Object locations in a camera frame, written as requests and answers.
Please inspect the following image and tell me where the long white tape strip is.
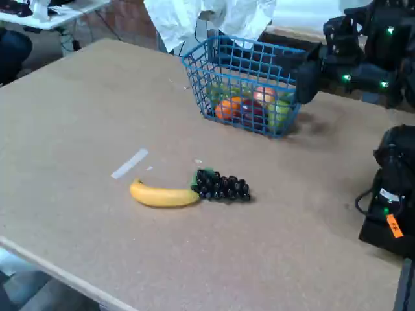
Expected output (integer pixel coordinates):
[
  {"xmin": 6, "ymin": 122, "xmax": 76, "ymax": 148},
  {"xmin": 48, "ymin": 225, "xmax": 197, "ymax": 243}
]
[{"xmin": 110, "ymin": 148, "xmax": 149, "ymax": 179}]

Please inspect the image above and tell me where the wooden bench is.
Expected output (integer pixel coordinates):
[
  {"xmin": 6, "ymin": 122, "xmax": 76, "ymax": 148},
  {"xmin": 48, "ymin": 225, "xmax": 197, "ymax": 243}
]
[{"xmin": 264, "ymin": 25, "xmax": 328, "ymax": 46}]

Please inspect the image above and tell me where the white paper item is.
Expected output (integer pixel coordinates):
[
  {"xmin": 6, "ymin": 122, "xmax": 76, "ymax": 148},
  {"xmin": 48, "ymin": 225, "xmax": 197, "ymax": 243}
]
[{"xmin": 30, "ymin": 0, "xmax": 51, "ymax": 22}]

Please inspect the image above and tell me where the white background table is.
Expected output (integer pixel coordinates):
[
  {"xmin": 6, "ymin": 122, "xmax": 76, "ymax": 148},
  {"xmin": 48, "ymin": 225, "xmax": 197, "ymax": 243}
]
[{"xmin": 0, "ymin": 0, "xmax": 111, "ymax": 32}]

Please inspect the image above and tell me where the black toy grapes bunch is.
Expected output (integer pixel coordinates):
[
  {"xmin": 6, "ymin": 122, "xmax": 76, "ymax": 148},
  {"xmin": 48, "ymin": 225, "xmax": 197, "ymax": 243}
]
[{"xmin": 190, "ymin": 167, "xmax": 252, "ymax": 202}]

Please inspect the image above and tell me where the dark red toy pomegranate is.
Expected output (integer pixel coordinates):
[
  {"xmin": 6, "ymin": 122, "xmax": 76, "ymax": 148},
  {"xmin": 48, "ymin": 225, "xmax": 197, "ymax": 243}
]
[{"xmin": 239, "ymin": 98, "xmax": 265, "ymax": 129}]

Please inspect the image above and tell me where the toy orange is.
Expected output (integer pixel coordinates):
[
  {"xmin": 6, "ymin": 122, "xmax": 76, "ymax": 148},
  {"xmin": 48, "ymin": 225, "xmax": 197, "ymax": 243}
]
[{"xmin": 215, "ymin": 97, "xmax": 243, "ymax": 121}]

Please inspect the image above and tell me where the yellow toy banana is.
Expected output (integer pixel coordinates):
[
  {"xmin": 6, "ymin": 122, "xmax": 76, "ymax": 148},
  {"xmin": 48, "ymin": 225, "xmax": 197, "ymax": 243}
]
[{"xmin": 129, "ymin": 178, "xmax": 201, "ymax": 208}]

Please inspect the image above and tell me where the person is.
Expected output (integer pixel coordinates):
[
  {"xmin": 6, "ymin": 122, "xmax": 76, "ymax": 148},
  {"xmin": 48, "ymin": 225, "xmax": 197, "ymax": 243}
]
[{"xmin": 0, "ymin": 27, "xmax": 33, "ymax": 87}]

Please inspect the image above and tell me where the black cable at arm base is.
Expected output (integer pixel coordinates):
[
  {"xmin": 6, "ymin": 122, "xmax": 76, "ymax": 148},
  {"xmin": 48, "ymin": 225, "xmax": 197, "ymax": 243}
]
[{"xmin": 355, "ymin": 186, "xmax": 379, "ymax": 216}]

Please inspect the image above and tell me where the blue wire basket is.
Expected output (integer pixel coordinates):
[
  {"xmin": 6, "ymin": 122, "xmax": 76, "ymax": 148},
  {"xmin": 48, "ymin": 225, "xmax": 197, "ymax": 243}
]
[{"xmin": 181, "ymin": 34, "xmax": 307, "ymax": 139}]

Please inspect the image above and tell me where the red and yellow toy apple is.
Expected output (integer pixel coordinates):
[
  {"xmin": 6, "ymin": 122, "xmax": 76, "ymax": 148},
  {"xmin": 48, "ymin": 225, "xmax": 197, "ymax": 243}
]
[{"xmin": 252, "ymin": 86, "xmax": 276, "ymax": 106}]

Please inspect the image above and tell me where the green toy pear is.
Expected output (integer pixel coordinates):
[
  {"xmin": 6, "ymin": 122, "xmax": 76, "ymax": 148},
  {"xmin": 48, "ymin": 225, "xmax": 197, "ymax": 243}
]
[{"xmin": 267, "ymin": 99, "xmax": 291, "ymax": 129}]

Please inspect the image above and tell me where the orange label tag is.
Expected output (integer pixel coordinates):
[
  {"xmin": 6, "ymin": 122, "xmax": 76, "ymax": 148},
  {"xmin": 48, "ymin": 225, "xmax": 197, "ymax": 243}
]
[{"xmin": 386, "ymin": 213, "xmax": 405, "ymax": 239}]

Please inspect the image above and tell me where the round green toy fruit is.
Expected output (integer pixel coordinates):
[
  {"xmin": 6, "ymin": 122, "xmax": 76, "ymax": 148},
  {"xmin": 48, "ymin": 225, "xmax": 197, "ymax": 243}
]
[{"xmin": 210, "ymin": 82, "xmax": 234, "ymax": 103}]

